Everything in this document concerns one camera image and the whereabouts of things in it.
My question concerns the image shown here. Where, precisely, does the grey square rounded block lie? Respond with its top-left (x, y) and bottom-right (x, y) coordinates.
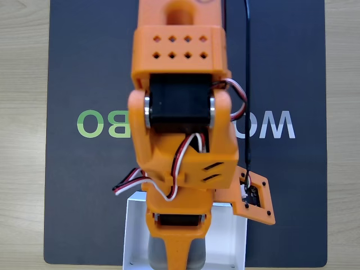
top-left (147, 235), bottom-right (208, 270)

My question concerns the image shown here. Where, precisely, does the white open cardboard box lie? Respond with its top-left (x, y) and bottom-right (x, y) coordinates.
top-left (123, 191), bottom-right (248, 270)

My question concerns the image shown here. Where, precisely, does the dark mat with WOWROBO print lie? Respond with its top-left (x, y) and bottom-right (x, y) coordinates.
top-left (43, 0), bottom-right (329, 268)

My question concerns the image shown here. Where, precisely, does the red white black servo cable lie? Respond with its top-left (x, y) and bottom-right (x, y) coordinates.
top-left (212, 79), bottom-right (249, 122)
top-left (112, 133), bottom-right (208, 202)

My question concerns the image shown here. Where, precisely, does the orange-framed wrist camera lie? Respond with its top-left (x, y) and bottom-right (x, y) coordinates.
top-left (215, 165), bottom-right (276, 226)

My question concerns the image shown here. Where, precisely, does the black camera cable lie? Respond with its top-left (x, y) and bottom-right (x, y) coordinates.
top-left (244, 0), bottom-right (253, 186)

